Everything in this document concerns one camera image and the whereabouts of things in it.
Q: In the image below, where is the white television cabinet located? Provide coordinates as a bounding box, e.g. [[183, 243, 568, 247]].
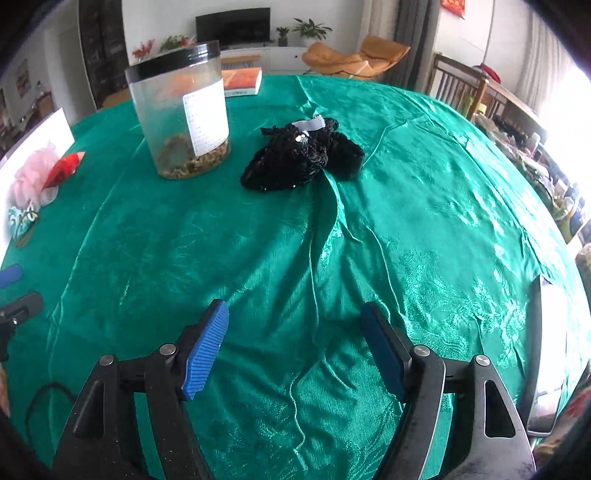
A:
[[221, 44, 325, 75]]

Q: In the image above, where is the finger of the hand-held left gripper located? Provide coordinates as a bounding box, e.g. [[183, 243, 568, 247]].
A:
[[0, 291, 45, 364], [0, 263, 23, 289]]

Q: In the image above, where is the wooden dining table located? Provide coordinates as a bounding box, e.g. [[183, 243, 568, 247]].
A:
[[480, 76, 548, 134]]

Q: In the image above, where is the leafy green potted plant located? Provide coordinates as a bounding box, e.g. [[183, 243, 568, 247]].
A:
[[159, 35, 195, 52]]

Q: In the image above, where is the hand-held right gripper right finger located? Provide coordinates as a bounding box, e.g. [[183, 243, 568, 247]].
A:
[[360, 302, 537, 480]]

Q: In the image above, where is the colourful printed cloth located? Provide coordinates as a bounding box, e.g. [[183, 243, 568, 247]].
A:
[[539, 382, 591, 463]]

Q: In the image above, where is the clutter along window side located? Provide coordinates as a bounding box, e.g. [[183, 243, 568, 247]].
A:
[[475, 111, 591, 243]]

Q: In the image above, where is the black lace cloth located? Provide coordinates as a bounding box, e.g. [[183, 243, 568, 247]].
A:
[[239, 117, 366, 193]]

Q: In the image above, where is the orange paperback book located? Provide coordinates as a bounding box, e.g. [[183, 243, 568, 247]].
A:
[[221, 67, 263, 97]]

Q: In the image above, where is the large green potted plant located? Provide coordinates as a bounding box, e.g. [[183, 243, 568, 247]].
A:
[[293, 17, 334, 40]]

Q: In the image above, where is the wooden bench with metal legs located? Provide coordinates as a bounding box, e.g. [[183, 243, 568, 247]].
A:
[[220, 54, 262, 71]]

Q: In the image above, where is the smartphone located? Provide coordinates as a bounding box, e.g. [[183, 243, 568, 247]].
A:
[[525, 275, 570, 437]]

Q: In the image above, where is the black cable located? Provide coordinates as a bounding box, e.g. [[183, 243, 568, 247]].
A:
[[25, 383, 78, 445]]

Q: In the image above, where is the orange rocking chair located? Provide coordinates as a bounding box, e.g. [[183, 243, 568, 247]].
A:
[[302, 35, 411, 82]]

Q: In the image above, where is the tall black cabinet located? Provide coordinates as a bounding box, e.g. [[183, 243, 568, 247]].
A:
[[78, 0, 131, 110]]

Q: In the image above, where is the dark wooden chair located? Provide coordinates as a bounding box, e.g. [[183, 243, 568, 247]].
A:
[[427, 52, 491, 117]]

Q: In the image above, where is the clear jar with black lid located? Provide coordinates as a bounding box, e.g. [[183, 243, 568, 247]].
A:
[[124, 40, 232, 181]]

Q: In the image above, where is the white sheer curtain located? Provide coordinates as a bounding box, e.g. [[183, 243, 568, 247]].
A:
[[516, 13, 579, 136]]

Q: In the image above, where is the teal wave-patterned sachet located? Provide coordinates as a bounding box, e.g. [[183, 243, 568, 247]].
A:
[[8, 202, 41, 246]]

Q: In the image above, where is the grey curtain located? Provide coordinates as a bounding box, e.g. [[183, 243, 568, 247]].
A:
[[394, 0, 440, 89]]

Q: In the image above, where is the pink mesh bath pouf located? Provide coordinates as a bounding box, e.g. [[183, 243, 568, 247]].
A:
[[12, 141, 59, 207]]

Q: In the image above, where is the red fabric pouch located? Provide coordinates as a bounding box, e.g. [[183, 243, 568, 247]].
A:
[[43, 151, 86, 189]]

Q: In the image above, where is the black flat television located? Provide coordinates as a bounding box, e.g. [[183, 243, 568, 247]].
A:
[[195, 7, 271, 47]]

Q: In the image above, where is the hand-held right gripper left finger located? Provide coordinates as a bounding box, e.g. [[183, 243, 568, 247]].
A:
[[53, 299, 230, 480]]

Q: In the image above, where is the green patterned tablecloth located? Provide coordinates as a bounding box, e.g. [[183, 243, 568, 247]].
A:
[[0, 74, 588, 480]]

